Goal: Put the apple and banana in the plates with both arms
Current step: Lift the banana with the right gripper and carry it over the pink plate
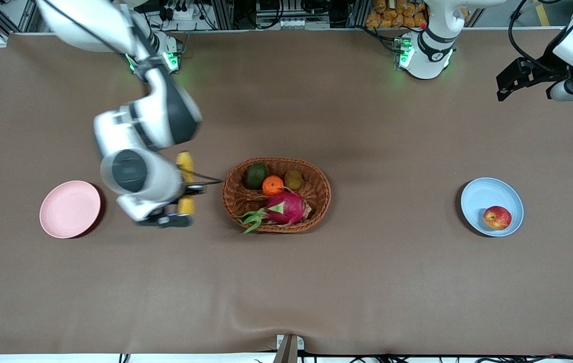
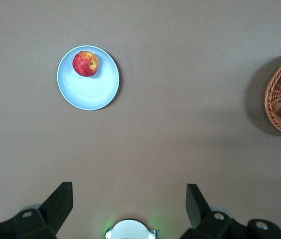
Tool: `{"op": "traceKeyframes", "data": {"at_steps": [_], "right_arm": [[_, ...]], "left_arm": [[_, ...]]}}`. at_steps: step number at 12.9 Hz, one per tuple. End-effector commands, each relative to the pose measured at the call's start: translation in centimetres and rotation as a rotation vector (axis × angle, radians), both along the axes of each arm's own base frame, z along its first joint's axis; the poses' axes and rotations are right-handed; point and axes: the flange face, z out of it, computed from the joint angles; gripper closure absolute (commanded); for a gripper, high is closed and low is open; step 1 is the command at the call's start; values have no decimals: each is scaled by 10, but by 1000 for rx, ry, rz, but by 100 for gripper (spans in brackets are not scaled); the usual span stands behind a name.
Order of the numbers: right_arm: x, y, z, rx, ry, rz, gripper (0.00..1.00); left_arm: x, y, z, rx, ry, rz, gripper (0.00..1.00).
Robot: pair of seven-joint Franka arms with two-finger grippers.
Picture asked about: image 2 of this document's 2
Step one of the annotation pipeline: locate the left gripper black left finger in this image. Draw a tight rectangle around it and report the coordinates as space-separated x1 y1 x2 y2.
0 181 74 239

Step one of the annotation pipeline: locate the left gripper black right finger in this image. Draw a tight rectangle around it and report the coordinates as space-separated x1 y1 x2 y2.
185 183 281 239

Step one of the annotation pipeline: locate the red yellow apple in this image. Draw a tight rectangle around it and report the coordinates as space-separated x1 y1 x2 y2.
72 50 100 78

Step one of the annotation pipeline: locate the light blue plate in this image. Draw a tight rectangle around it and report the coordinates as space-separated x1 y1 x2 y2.
56 45 120 111

